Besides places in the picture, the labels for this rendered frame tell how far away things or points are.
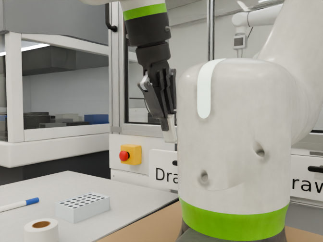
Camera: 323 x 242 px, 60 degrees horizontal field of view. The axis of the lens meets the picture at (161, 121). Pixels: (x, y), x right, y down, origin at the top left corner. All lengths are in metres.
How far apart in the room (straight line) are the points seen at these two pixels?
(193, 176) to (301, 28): 0.26
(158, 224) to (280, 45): 0.33
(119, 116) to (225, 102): 0.89
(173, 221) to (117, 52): 0.81
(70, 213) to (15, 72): 0.73
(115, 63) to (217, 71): 0.90
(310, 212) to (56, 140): 1.09
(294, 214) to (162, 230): 0.50
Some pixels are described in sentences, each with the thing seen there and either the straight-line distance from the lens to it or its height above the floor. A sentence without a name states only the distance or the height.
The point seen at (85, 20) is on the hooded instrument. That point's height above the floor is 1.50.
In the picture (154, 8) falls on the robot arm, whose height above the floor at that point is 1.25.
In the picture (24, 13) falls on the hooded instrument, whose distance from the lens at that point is 1.40.
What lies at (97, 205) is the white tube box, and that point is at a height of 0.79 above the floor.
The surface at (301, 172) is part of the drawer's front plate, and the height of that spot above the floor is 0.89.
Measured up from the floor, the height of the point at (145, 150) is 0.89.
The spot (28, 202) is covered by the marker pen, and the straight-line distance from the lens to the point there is 0.97.
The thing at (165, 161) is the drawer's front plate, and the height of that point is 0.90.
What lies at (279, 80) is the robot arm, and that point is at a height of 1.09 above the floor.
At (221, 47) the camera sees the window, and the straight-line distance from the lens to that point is 0.93.
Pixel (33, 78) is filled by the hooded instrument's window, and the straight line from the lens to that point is 1.39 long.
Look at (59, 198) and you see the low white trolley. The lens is 1.00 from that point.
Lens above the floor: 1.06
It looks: 3 degrees down
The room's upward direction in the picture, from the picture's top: straight up
